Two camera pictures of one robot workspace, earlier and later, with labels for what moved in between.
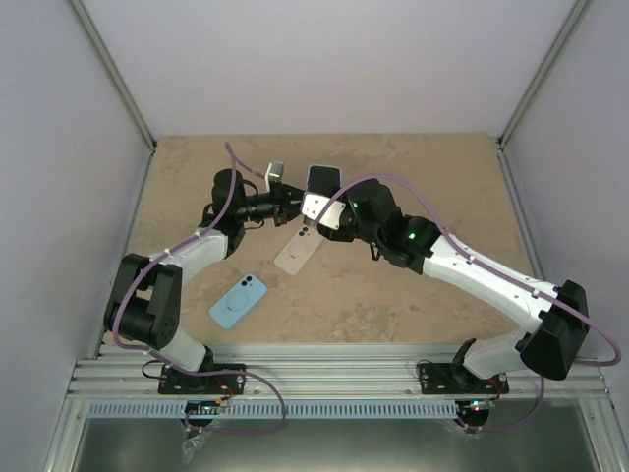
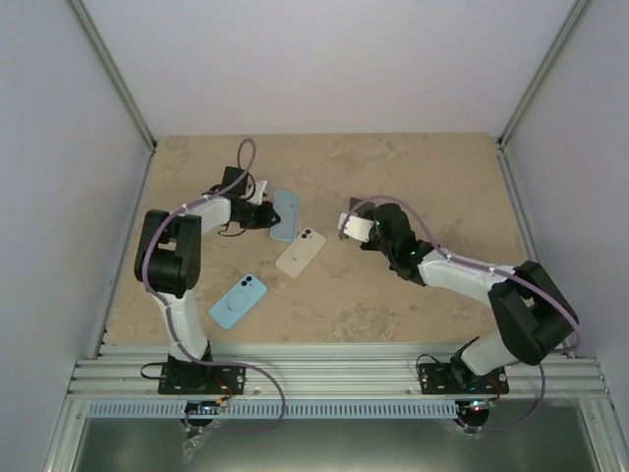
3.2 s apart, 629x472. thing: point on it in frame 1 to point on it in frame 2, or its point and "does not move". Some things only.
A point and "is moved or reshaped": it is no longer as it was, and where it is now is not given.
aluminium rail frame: (110, 372) does not move
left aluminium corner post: (107, 64) does not move
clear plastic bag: (192, 443) does not move
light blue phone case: (323, 180) to (287, 206)
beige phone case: (300, 249) does not move
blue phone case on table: (238, 301) does not move
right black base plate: (455, 379) does not move
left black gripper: (281, 197) to (269, 216)
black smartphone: (324, 181) is moved or reshaped
